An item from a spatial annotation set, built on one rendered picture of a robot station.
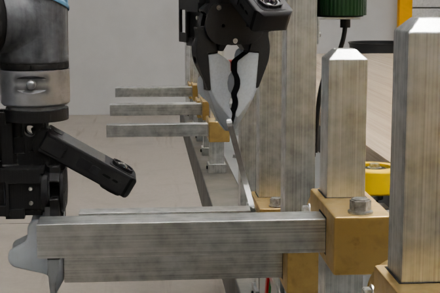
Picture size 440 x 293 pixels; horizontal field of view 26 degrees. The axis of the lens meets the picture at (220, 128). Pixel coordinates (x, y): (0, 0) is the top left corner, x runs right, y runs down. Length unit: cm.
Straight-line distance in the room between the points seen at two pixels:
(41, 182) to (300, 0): 35
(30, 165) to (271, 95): 42
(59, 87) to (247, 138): 63
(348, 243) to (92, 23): 801
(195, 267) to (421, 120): 53
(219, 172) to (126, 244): 156
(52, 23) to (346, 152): 36
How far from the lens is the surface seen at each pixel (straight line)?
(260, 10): 99
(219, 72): 106
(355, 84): 85
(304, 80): 110
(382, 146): 158
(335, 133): 85
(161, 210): 133
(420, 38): 60
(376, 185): 133
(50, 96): 103
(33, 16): 102
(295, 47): 109
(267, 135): 135
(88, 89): 880
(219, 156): 237
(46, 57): 103
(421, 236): 62
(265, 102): 135
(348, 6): 109
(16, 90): 103
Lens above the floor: 116
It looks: 8 degrees down
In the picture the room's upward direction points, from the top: straight up
